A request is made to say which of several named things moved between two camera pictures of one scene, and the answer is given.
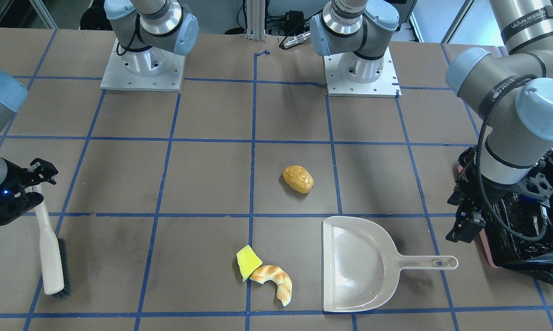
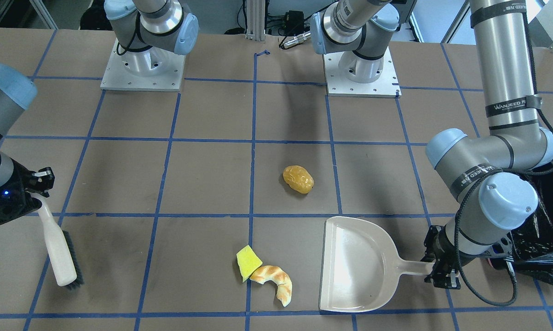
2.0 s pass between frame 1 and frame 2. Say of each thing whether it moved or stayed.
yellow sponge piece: stayed
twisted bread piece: stayed
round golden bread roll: stayed
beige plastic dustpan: stayed
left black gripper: moved
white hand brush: moved
